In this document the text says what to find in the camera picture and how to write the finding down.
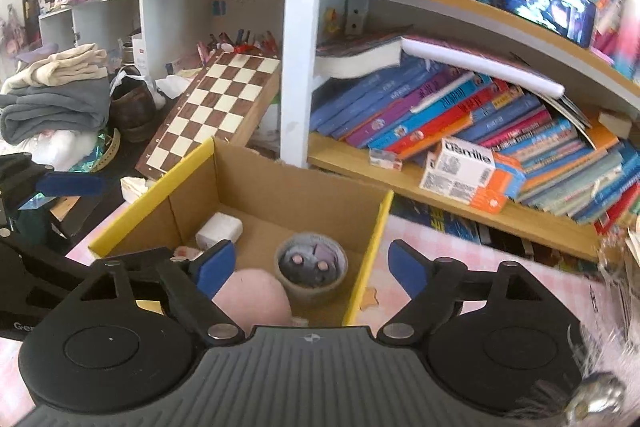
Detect toothpaste box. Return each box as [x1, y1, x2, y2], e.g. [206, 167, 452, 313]
[420, 154, 512, 215]
[433, 136, 526, 198]

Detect pink plush pig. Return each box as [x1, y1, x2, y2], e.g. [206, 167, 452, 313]
[172, 246, 293, 334]

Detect wooden bookshelf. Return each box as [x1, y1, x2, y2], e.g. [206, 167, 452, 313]
[280, 0, 639, 260]

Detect row of leaning books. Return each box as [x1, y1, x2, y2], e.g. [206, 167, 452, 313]
[309, 31, 639, 235]

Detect white charger plug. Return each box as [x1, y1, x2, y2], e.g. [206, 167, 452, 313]
[195, 212, 243, 251]

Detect brown leather bag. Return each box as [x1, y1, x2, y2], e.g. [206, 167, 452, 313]
[110, 65, 156, 143]

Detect yellow cardboard box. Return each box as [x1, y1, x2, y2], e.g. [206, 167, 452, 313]
[89, 139, 393, 326]

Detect clear packing tape roll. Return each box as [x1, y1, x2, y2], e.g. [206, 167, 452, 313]
[273, 232, 349, 305]

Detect folded grey towels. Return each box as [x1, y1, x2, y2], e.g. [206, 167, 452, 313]
[1, 43, 111, 145]

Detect upper toothpaste box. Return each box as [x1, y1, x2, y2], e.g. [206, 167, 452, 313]
[433, 136, 526, 198]

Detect grey toy car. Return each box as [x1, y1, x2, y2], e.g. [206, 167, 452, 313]
[279, 244, 341, 288]

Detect pink cartoon desk mat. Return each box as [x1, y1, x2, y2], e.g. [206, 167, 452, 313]
[0, 200, 640, 427]

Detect small red white box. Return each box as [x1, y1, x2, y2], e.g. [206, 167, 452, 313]
[369, 148, 402, 171]

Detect lower toothpaste box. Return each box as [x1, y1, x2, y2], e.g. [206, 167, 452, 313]
[420, 154, 512, 215]

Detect chessboard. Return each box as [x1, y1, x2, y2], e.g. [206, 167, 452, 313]
[136, 52, 281, 180]

